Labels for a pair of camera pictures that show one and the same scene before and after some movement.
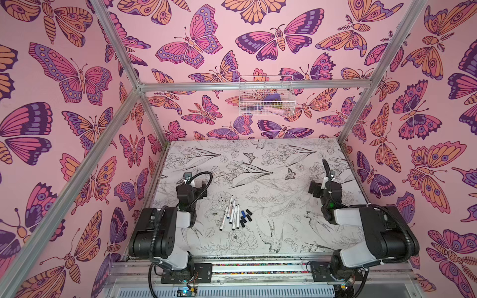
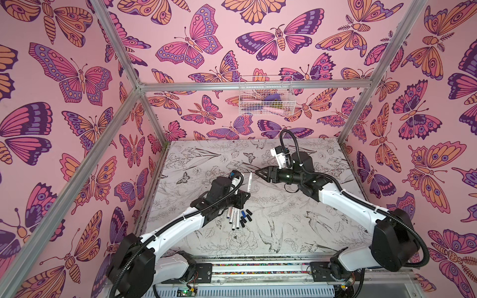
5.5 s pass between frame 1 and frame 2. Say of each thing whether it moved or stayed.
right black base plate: stayed
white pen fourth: stayed
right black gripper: moved
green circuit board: stayed
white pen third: stayed
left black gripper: moved
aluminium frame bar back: stayed
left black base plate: stayed
